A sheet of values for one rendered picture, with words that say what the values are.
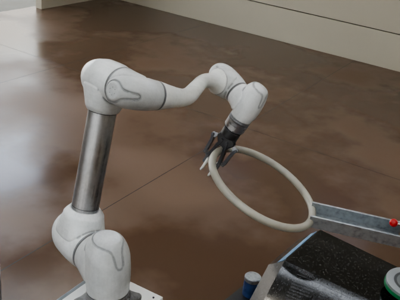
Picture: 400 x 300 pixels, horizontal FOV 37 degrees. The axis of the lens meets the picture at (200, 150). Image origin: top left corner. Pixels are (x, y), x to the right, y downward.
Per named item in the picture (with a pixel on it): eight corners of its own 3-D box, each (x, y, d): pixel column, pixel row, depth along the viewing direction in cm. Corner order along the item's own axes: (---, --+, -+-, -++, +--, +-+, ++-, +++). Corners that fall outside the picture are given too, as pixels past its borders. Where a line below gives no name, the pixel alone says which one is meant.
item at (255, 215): (316, 191, 261) (320, 187, 260) (309, 254, 218) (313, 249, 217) (221, 134, 261) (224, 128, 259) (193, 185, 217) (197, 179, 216)
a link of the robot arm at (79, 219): (69, 275, 213) (40, 247, 228) (107, 268, 225) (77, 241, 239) (106, 65, 192) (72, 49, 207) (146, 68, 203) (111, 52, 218)
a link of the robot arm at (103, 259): (100, 308, 203) (100, 255, 194) (73, 281, 216) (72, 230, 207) (139, 291, 213) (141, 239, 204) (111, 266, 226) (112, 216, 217)
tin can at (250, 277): (258, 289, 365) (261, 272, 359) (258, 300, 355) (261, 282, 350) (241, 287, 365) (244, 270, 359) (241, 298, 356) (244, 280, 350)
